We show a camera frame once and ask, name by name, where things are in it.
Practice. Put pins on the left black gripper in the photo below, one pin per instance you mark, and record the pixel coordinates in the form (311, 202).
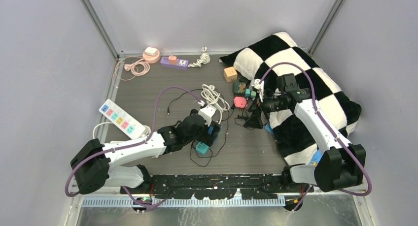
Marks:
(205, 136)

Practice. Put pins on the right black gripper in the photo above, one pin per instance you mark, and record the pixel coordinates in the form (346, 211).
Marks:
(254, 120)

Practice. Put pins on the pink plug adapter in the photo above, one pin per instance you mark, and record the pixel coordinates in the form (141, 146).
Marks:
(240, 102)

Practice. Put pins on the blue cube socket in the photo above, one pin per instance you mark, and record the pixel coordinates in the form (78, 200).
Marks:
(213, 133)

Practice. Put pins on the teal usb power strip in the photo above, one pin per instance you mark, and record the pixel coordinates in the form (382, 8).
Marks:
(202, 148)

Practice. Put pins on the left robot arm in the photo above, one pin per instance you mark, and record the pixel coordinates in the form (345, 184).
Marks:
(99, 165)

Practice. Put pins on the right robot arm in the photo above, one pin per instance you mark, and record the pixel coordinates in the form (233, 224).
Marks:
(341, 165)

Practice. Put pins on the dark green cube socket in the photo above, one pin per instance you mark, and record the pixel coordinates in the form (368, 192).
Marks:
(239, 88)

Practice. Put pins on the orange cube socket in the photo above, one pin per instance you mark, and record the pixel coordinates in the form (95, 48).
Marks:
(230, 74)

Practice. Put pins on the orange small plug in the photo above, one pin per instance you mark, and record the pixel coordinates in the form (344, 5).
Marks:
(172, 59)

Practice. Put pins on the pink round socket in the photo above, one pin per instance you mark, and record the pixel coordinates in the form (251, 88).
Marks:
(151, 58)

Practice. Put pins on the small teal adapters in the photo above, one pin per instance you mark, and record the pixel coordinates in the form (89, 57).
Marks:
(250, 94)

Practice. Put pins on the checkered black white pillow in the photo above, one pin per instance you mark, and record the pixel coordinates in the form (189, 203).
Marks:
(276, 55)

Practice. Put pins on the purple power strip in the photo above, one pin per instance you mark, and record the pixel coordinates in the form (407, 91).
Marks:
(181, 63)

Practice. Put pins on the white colourful power strip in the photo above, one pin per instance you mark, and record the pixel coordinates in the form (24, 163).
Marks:
(124, 121)

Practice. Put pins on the white charger block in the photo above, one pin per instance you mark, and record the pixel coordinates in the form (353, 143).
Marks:
(151, 51)

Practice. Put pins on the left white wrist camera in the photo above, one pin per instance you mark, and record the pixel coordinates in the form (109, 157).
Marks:
(207, 113)

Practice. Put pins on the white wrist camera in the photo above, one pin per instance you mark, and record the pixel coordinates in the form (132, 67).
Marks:
(207, 113)
(257, 85)

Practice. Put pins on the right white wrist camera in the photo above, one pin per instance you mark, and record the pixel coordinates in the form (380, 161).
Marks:
(257, 85)

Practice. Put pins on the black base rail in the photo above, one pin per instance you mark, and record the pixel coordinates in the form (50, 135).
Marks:
(217, 186)

